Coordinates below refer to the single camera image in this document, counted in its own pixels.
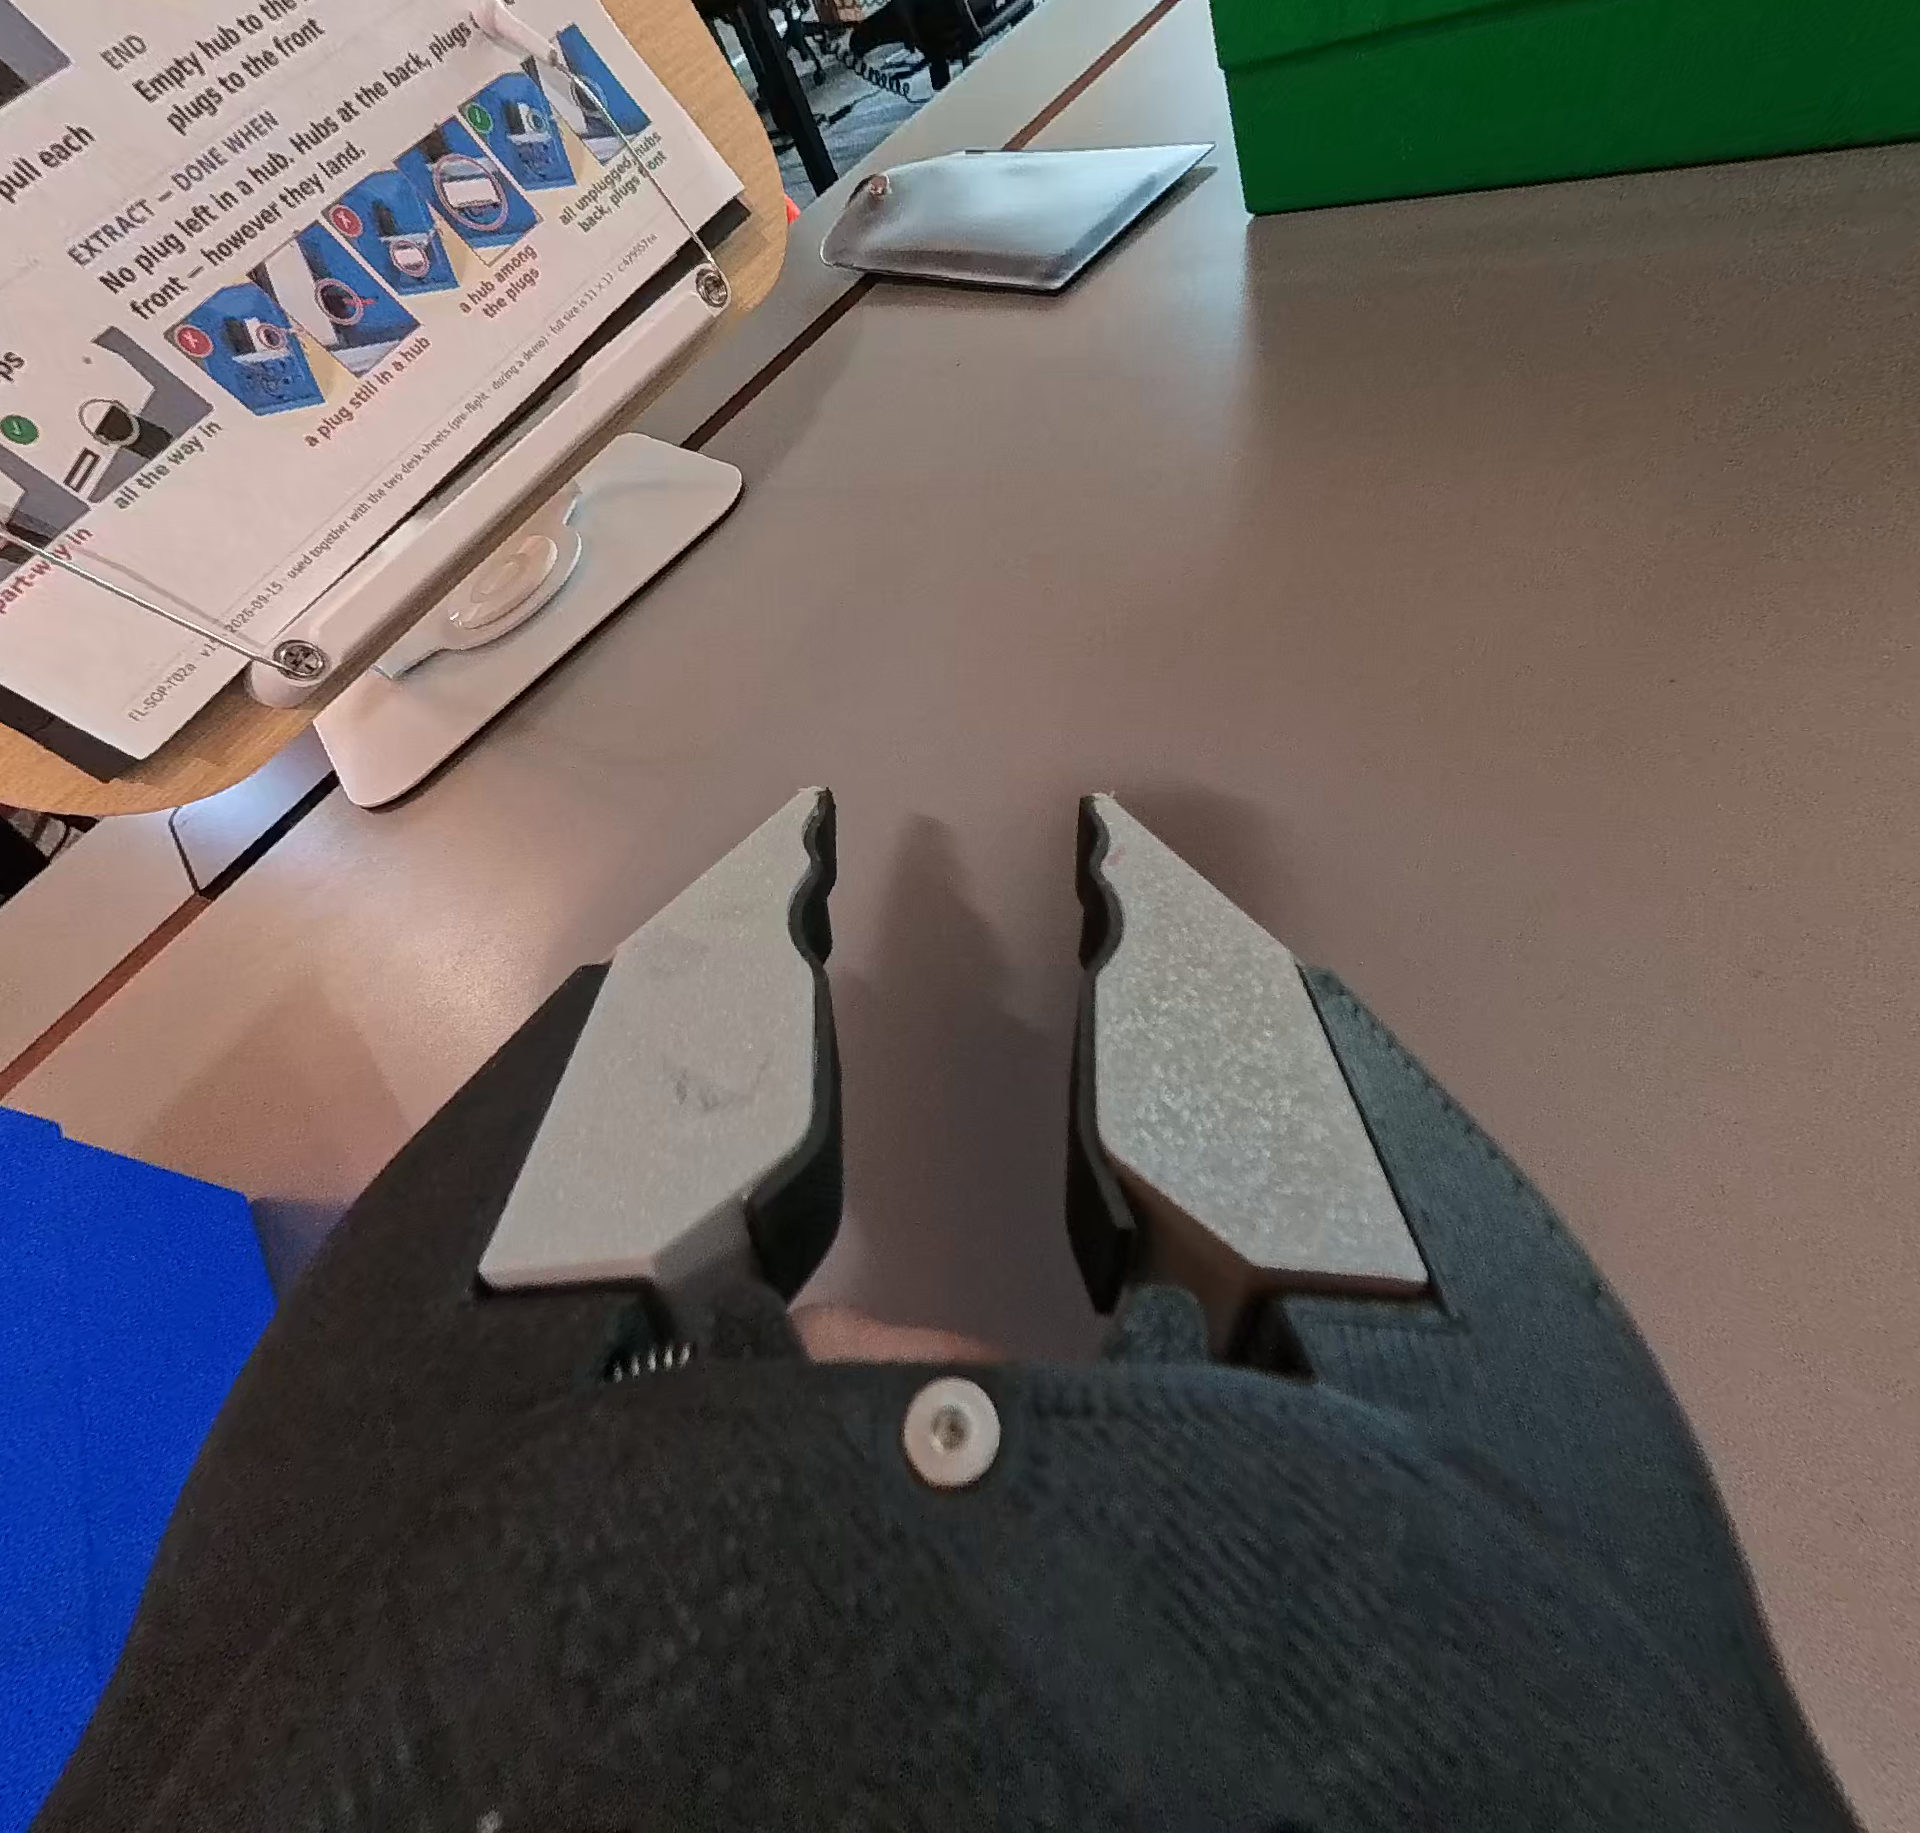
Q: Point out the wooden document board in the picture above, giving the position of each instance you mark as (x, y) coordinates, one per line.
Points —
(706, 49)

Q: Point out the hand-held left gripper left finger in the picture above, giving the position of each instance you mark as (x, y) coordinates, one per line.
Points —
(675, 1099)

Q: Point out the green plastic bin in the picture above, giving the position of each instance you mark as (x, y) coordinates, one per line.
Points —
(1574, 62)

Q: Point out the blue plastic bin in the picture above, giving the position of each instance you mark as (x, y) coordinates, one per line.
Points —
(103, 1413)

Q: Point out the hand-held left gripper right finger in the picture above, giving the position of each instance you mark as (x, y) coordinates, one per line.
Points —
(1246, 1115)

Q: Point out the silver foil pouch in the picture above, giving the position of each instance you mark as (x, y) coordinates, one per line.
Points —
(1020, 213)

